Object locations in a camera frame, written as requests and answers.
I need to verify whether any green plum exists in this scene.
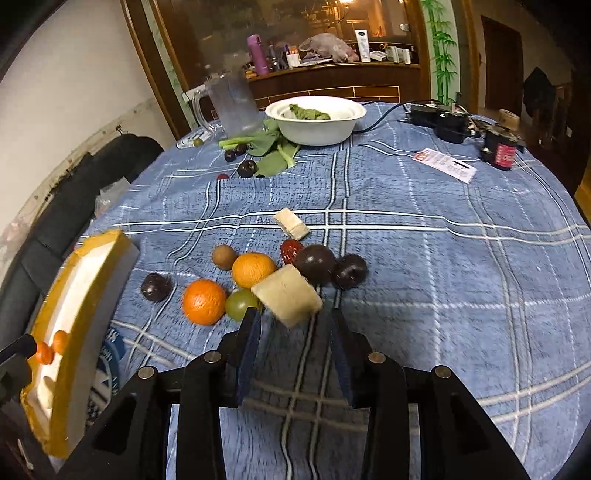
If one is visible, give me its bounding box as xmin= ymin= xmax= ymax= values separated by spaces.
xmin=225 ymin=289 xmax=263 ymax=322

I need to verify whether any white foam cylinder block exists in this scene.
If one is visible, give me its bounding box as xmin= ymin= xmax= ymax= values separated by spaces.
xmin=250 ymin=265 xmax=322 ymax=328

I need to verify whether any lighter orange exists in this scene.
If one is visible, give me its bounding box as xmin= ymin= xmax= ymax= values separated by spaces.
xmin=231 ymin=252 xmax=276 ymax=289

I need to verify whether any large dark orange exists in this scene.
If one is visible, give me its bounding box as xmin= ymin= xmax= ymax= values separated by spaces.
xmin=182 ymin=279 xmax=226 ymax=326

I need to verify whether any small tangerine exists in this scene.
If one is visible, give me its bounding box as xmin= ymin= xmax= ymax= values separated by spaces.
xmin=52 ymin=330 xmax=69 ymax=355

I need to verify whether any dark plum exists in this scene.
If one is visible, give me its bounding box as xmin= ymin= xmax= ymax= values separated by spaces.
xmin=140 ymin=273 xmax=173 ymax=303
xmin=332 ymin=254 xmax=368 ymax=290
xmin=236 ymin=160 xmax=259 ymax=178

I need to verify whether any brown kiwi fruit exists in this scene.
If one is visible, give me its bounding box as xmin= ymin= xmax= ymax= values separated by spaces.
xmin=211 ymin=244 xmax=238 ymax=271

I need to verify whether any dark passion fruit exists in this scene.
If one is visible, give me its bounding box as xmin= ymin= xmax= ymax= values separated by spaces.
xmin=294 ymin=244 xmax=337 ymax=285

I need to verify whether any red jujube date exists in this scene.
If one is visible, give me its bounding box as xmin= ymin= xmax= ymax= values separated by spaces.
xmin=280 ymin=238 xmax=304 ymax=265

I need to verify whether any small white cake piece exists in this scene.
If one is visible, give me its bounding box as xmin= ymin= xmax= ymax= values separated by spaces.
xmin=273 ymin=208 xmax=310 ymax=241

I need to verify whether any yellow white foam box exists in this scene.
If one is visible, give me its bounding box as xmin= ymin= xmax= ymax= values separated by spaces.
xmin=20 ymin=229 xmax=139 ymax=459

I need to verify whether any blue plaid tablecloth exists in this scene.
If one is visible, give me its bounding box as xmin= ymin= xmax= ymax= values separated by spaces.
xmin=87 ymin=102 xmax=590 ymax=479

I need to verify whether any small dark grape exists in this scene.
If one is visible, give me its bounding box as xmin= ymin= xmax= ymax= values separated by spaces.
xmin=235 ymin=144 xmax=249 ymax=156
xmin=224 ymin=150 xmax=235 ymax=163

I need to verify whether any green leafy vegetable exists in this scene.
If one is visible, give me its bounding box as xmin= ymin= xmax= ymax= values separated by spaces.
xmin=217 ymin=103 xmax=332 ymax=179

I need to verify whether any black leather sofa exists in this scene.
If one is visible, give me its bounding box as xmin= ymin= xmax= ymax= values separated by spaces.
xmin=0 ymin=134 xmax=163 ymax=347

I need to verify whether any white red label card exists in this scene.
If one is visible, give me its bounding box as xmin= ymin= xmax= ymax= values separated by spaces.
xmin=414 ymin=148 xmax=477 ymax=184

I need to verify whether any clear plastic pitcher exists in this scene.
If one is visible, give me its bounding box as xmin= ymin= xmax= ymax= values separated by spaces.
xmin=191 ymin=69 xmax=263 ymax=138

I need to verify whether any white bowl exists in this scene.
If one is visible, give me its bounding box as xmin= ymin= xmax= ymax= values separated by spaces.
xmin=264 ymin=95 xmax=367 ymax=147

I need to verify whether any black power adapter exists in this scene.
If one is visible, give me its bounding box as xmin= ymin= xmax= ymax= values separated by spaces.
xmin=407 ymin=103 xmax=481 ymax=144

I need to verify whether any red black jar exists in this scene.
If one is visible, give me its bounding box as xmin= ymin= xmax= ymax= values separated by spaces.
xmin=480 ymin=125 xmax=520 ymax=171

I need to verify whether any wooden cabinet counter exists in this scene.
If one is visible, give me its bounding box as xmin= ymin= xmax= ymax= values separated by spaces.
xmin=249 ymin=62 xmax=431 ymax=109

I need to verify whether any purple thermos bottle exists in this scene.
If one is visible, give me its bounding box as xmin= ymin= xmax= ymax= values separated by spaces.
xmin=246 ymin=34 xmax=270 ymax=76

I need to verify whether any plastic bag on counter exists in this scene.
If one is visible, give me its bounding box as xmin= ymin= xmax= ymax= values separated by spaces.
xmin=298 ymin=33 xmax=360 ymax=63

